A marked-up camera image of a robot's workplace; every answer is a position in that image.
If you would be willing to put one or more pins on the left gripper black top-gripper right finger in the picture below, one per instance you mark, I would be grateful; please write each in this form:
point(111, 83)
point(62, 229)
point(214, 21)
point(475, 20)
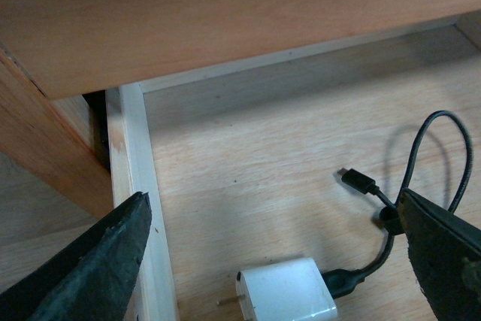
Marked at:
point(444, 252)

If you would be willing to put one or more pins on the wooden drawer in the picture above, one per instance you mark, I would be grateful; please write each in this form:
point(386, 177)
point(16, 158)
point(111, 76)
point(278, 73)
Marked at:
point(241, 160)

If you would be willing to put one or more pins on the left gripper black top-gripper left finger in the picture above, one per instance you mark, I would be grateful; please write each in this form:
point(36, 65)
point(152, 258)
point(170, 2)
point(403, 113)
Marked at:
point(93, 278)

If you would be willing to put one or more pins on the wooden nightstand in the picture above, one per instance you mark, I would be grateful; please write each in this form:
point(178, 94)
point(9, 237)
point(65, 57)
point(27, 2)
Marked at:
point(54, 51)

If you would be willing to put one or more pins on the white charger adapter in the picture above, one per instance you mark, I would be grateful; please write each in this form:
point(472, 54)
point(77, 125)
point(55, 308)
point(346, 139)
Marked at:
point(289, 290)

